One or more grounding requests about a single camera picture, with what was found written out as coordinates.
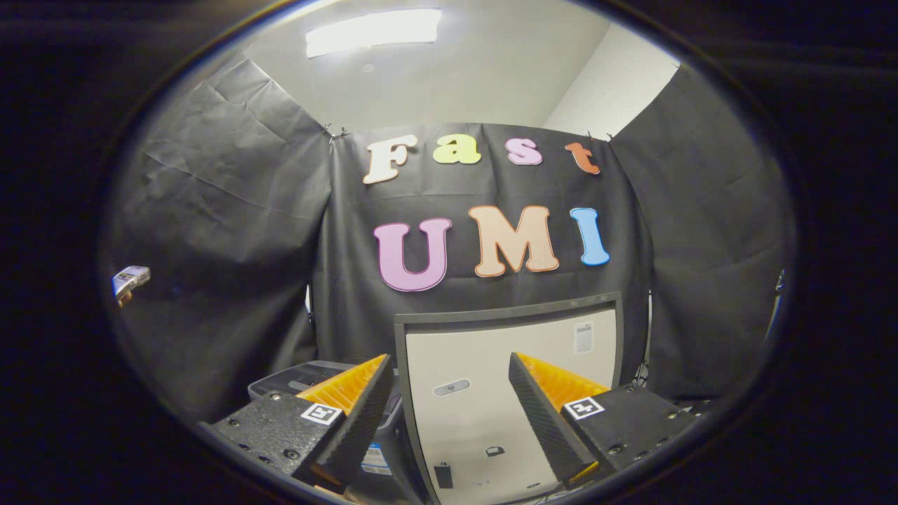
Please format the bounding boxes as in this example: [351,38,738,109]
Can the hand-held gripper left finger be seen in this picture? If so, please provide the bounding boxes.
[200,354,395,495]

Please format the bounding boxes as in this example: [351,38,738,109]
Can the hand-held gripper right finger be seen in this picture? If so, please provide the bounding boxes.
[509,352,704,486]

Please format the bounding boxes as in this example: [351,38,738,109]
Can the dark grey washing machine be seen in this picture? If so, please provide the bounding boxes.
[247,360,425,503]

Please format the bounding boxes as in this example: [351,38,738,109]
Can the silver handheld device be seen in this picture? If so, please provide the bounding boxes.
[112,266,152,299]

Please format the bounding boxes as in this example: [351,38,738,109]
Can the black backdrop cloth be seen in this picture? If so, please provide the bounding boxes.
[105,56,797,422]

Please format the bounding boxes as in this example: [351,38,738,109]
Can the ceiling light panel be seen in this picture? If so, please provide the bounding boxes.
[306,8,443,59]

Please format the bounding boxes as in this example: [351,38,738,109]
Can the white cabinet with grey frame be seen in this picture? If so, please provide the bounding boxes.
[394,291,625,505]

